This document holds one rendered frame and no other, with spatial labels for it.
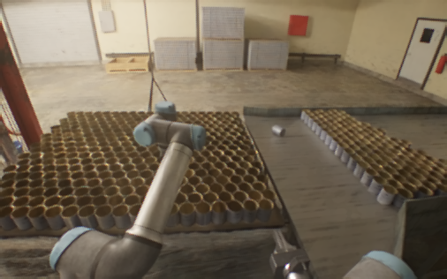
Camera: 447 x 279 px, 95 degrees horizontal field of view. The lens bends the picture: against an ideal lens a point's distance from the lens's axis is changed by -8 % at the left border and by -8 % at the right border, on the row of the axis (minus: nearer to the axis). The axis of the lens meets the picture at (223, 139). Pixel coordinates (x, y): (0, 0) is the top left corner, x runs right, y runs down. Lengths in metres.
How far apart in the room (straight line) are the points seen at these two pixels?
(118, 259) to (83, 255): 0.09
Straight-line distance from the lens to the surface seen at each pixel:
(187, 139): 0.67
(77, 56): 10.92
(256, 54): 8.48
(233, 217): 1.02
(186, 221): 1.01
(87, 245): 0.63
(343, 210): 1.25
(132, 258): 0.58
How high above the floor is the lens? 1.89
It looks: 30 degrees down
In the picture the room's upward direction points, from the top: 2 degrees clockwise
